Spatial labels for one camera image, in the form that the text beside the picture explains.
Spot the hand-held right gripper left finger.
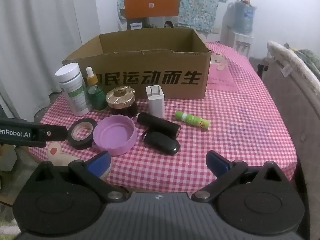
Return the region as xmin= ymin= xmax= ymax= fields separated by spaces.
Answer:
xmin=32 ymin=151 xmax=127 ymax=202

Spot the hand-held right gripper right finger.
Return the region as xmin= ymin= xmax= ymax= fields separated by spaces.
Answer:
xmin=192 ymin=150 xmax=288 ymax=202

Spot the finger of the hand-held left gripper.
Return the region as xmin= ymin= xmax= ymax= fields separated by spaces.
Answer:
xmin=37 ymin=124 xmax=69 ymax=143

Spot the black tape roll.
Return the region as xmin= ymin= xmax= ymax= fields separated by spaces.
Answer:
xmin=67 ymin=118 xmax=98 ymax=150

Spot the purple plastic lid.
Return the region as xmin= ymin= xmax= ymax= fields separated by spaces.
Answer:
xmin=91 ymin=115 xmax=137 ymax=157

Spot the green glue stick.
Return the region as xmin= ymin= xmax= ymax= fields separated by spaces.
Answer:
xmin=174 ymin=110 xmax=211 ymax=131

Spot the white dropper bottle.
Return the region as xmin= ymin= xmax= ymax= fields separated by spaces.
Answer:
xmin=86 ymin=66 xmax=107 ymax=111

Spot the black oval case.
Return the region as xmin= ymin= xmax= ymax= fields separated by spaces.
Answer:
xmin=142 ymin=130 xmax=181 ymax=157

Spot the black cylinder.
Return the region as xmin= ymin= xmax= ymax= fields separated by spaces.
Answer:
xmin=136 ymin=111 xmax=182 ymax=139

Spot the gold lid jar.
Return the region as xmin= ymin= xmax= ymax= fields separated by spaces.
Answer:
xmin=105 ymin=86 xmax=138 ymax=117

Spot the white plug charger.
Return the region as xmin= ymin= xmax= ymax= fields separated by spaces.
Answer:
xmin=146 ymin=85 xmax=166 ymax=119

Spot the brown cardboard box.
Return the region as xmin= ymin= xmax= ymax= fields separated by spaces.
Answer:
xmin=62 ymin=27 xmax=212 ymax=100

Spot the pink checkered tablecloth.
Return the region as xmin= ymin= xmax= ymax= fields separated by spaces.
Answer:
xmin=28 ymin=41 xmax=299 ymax=188

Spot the white cylindrical bottle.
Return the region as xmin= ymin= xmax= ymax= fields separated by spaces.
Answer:
xmin=55 ymin=63 xmax=91 ymax=116

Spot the white curtain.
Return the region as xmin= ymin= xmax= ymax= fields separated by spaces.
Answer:
xmin=0 ymin=0 xmax=84 ymax=121

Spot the grey brown sofa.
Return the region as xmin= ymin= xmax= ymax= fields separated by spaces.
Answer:
xmin=261 ymin=61 xmax=320 ymax=240

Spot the white water dispenser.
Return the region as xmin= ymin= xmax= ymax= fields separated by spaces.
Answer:
xmin=220 ymin=27 xmax=254 ymax=58

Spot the white fuzzy blanket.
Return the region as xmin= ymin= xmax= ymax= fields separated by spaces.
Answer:
xmin=266 ymin=40 xmax=320 ymax=88

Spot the blue water jug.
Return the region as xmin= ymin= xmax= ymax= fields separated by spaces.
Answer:
xmin=233 ymin=1 xmax=256 ymax=34

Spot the orange lid appliance box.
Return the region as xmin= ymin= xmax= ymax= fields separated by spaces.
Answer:
xmin=119 ymin=0 xmax=183 ymax=32

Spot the floral blue cloth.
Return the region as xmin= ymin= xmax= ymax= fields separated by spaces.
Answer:
xmin=116 ymin=0 xmax=229 ymax=34

